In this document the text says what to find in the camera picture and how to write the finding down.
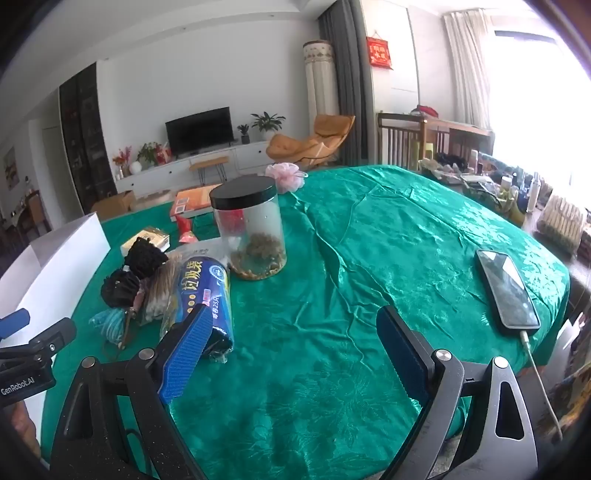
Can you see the pink mesh bath pouf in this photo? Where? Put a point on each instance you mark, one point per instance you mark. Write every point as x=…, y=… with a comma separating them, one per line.
x=286, y=177

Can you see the large green potted plant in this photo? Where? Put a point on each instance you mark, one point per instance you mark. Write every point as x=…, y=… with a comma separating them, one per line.
x=268, y=123

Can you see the white cardboard box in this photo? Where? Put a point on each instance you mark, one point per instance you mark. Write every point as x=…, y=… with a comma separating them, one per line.
x=60, y=258

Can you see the orange book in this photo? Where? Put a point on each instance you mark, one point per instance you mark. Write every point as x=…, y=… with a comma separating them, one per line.
x=194, y=198

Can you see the blue garbage bag roll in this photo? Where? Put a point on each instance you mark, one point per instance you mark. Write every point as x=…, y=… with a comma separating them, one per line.
x=207, y=286

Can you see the grey wipes packet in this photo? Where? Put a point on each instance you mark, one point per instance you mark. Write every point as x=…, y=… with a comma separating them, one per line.
x=198, y=247

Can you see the beige oval floor pad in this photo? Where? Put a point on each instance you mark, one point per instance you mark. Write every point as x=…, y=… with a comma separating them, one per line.
x=154, y=197

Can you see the framed wall painting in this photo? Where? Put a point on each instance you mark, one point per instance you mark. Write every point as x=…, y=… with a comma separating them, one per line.
x=11, y=168

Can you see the orange rocking chair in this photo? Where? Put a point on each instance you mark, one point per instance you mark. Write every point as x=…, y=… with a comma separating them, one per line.
x=295, y=146

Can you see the small gold box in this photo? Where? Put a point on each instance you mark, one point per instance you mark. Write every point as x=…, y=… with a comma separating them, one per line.
x=152, y=236

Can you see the cotton swab packet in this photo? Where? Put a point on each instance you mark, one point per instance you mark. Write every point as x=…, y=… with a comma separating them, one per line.
x=159, y=290

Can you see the green plant with red ornaments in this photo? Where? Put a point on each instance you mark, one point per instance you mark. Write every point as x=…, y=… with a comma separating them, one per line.
x=150, y=153

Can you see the covered tower air conditioner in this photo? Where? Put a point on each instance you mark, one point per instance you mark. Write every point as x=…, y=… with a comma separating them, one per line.
x=321, y=87

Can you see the red wall hanging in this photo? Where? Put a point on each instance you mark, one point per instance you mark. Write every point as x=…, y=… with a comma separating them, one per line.
x=379, y=51

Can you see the white round vase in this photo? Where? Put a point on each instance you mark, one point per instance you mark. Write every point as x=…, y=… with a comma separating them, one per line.
x=135, y=168

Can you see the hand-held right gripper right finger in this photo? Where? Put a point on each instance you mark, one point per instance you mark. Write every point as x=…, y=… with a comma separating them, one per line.
x=401, y=355

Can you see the grey curtain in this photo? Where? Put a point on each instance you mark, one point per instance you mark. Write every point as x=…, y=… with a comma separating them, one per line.
x=346, y=83

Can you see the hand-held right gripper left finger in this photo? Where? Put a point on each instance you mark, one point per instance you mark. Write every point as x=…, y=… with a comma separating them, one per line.
x=184, y=355

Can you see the white bottle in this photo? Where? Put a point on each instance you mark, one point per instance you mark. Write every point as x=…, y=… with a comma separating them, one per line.
x=533, y=196

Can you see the flat screen television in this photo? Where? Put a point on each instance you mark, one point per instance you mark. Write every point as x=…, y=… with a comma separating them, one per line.
x=198, y=131

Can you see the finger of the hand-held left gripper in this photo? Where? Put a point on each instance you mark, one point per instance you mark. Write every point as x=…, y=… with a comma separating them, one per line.
x=55, y=337
x=14, y=323

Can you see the yellow green plastic stool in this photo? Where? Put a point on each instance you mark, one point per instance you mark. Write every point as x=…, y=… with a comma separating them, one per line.
x=425, y=150

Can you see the wooden stool with metal legs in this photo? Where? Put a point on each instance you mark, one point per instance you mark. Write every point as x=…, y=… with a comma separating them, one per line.
x=208, y=162

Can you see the beige striped packaged bag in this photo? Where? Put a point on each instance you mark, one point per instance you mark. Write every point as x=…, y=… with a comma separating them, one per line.
x=561, y=224

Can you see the black smartphone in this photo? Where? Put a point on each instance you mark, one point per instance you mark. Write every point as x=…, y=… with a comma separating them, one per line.
x=505, y=290

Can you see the brown cardboard box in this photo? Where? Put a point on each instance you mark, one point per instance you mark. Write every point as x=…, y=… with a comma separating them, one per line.
x=113, y=205

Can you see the dark glass display cabinet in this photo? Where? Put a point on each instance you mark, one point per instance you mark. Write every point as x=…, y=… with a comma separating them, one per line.
x=87, y=138

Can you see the small potted plant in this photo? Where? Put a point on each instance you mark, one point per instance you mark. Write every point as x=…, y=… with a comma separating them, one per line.
x=244, y=134

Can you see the white television cabinet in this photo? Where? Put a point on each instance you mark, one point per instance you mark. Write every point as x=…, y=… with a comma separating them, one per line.
x=157, y=173

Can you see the white curtain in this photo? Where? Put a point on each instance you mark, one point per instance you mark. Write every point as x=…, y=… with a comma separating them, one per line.
x=466, y=69

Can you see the red yarn skein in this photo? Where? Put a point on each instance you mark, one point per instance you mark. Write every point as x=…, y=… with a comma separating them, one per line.
x=234, y=220

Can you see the clear jar with black lid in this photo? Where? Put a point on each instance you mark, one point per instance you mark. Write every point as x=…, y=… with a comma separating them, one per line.
x=244, y=194

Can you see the teal yarn bundle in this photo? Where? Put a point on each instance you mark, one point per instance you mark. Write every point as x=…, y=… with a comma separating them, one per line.
x=108, y=323

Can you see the vase of red flowers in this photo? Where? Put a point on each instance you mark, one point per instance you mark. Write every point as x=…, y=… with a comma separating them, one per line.
x=122, y=159

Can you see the green satin tablecloth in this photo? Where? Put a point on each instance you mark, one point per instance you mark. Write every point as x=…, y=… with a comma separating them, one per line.
x=323, y=277

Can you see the small red packet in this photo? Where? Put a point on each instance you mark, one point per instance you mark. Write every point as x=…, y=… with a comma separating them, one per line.
x=185, y=227

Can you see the black yarn ball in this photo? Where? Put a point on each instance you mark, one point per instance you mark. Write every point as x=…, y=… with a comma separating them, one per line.
x=145, y=258
x=120, y=288

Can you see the red cloth bundle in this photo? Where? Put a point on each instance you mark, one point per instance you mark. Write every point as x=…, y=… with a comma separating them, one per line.
x=425, y=110

